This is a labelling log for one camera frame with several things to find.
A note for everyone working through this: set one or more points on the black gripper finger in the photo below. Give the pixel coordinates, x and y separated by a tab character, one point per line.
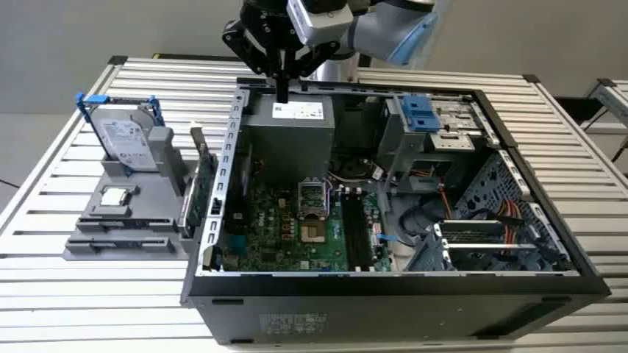
314	59
246	48

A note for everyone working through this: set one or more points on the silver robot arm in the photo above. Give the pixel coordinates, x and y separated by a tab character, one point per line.
378	29

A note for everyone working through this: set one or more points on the black RAM slot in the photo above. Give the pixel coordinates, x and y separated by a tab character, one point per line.
365	231
351	231

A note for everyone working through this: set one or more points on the grey power supply unit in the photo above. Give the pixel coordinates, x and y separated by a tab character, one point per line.
290	147

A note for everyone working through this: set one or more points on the blue drive latch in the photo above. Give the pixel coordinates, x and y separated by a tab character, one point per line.
419	110

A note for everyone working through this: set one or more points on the black round speaker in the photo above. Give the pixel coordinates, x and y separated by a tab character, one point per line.
351	168

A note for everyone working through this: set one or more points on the white label tag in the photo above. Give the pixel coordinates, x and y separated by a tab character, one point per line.
375	173

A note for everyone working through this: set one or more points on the hard disk in blue carrier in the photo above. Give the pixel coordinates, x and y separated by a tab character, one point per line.
123	139

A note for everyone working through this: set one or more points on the silver optical drive cage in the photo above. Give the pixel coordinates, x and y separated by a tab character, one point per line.
451	141

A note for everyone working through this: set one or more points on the thin metal locking lever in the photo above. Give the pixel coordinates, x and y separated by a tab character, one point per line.
329	200

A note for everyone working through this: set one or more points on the graphics card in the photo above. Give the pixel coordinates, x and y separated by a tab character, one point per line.
199	191

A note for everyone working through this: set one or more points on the grey parts rack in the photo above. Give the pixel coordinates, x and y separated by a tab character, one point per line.
157	191

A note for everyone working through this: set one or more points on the CPU socket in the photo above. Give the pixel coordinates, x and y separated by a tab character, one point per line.
314	231

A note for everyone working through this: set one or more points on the silver CPU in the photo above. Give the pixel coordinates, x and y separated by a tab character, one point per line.
114	196

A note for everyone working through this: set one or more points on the green motherboard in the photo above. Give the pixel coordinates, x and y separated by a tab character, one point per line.
275	253

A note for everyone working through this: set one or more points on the metal disk bay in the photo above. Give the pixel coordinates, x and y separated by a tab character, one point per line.
425	253

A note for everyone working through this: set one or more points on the metal slat side table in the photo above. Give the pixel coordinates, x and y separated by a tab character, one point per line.
611	92

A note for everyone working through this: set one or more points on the black PC case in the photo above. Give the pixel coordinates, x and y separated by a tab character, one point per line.
393	312

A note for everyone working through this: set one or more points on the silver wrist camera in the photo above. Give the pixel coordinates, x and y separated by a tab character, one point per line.
319	22

